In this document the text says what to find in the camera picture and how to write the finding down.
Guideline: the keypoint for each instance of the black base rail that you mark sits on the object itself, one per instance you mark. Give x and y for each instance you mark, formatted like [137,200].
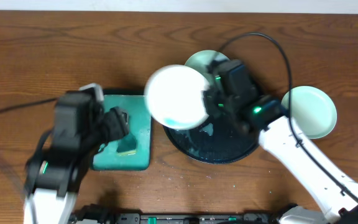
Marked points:
[101,215]

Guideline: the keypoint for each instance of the mint plate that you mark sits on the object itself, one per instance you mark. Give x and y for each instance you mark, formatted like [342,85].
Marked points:
[202,59]
[313,110]

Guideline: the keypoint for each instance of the white round plate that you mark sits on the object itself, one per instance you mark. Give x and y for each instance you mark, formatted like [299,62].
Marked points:
[174,97]

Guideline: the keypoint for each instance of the dark green scrub sponge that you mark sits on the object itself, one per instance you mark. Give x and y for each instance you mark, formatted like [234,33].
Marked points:
[127,145]

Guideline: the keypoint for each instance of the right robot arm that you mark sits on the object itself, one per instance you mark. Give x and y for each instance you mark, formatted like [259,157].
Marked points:
[335,193]

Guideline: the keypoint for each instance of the round black serving tray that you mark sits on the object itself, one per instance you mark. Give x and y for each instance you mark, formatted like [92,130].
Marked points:
[216,141]

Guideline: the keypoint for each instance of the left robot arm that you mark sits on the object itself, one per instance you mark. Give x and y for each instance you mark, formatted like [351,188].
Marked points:
[65,152]

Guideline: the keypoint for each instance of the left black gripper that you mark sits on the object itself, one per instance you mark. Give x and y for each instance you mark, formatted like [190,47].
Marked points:
[114,125]

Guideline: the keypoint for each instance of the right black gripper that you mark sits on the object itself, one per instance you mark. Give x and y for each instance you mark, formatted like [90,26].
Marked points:
[212,101]

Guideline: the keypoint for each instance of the rectangular green water tray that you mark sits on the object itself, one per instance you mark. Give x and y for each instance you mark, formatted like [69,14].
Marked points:
[140,125]

